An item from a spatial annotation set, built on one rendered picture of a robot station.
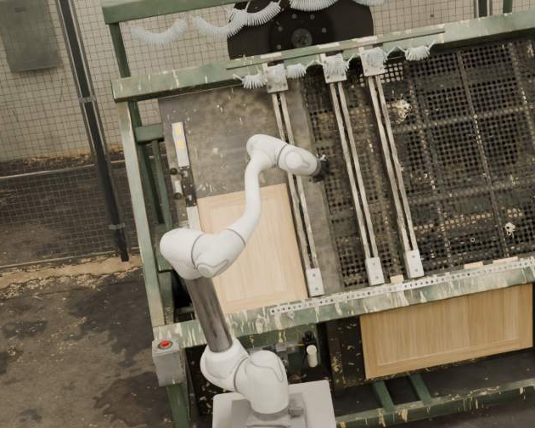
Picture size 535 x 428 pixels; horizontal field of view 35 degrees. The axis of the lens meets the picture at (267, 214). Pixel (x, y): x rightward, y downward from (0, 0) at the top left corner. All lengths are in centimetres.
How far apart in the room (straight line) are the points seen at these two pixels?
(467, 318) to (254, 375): 153
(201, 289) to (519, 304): 194
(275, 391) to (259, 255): 90
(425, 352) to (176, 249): 185
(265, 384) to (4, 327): 320
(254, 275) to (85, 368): 182
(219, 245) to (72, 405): 242
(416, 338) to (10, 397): 249
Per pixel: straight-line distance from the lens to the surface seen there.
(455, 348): 463
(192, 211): 410
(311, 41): 467
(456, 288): 415
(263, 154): 340
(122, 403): 517
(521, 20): 452
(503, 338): 469
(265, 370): 336
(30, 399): 545
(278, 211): 412
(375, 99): 424
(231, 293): 406
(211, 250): 306
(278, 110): 418
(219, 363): 346
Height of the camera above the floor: 301
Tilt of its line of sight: 25 degrees down
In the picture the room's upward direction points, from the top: 9 degrees counter-clockwise
